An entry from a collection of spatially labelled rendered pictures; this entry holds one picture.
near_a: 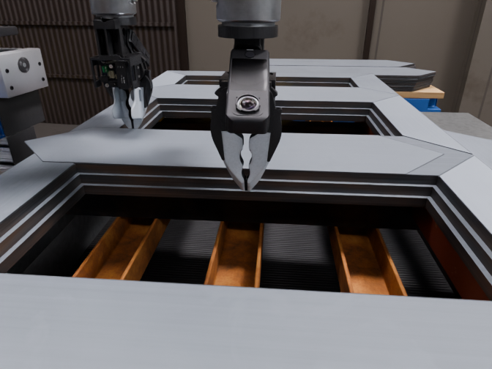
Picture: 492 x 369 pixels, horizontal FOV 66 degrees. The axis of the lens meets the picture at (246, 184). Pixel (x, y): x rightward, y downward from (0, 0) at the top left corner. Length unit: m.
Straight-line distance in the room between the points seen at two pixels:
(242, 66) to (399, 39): 2.89
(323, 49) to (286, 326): 3.01
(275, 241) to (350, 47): 2.47
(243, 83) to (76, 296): 0.27
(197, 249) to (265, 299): 0.61
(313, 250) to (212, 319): 0.64
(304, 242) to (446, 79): 2.63
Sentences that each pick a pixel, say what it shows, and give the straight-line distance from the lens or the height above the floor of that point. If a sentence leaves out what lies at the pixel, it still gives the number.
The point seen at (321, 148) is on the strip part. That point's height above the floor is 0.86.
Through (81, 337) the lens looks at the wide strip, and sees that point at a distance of 0.34.
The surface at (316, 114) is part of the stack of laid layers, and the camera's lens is 1.00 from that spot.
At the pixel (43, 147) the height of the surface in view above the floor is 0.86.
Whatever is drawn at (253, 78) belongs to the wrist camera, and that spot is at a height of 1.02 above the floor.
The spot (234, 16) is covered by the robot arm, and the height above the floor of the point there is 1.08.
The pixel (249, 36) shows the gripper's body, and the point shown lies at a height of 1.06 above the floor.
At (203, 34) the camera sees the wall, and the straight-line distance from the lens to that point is 3.38.
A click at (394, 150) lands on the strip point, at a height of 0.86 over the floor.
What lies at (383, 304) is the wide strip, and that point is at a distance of 0.36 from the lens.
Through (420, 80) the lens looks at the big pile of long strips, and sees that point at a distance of 1.58.
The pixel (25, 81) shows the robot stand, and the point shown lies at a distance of 1.02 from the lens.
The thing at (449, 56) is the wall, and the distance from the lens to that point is 3.40.
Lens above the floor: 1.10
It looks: 26 degrees down
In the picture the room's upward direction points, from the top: straight up
